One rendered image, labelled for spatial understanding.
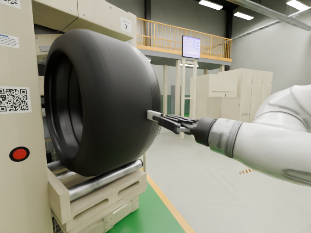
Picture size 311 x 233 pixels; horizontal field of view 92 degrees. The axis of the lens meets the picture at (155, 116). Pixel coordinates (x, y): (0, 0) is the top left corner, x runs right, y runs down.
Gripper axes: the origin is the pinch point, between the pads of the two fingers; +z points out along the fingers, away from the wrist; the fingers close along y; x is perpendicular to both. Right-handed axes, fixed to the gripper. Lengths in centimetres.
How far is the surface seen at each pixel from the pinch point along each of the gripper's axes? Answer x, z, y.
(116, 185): 31.8, 12.9, 5.2
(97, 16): -44, 57, -9
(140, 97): -6.0, 4.5, 3.3
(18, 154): 13.4, 22.8, 33.1
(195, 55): -99, 189, -368
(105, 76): -11.5, 7.8, 14.6
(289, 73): -151, -7, -1184
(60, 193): 23.0, 11.1, 26.0
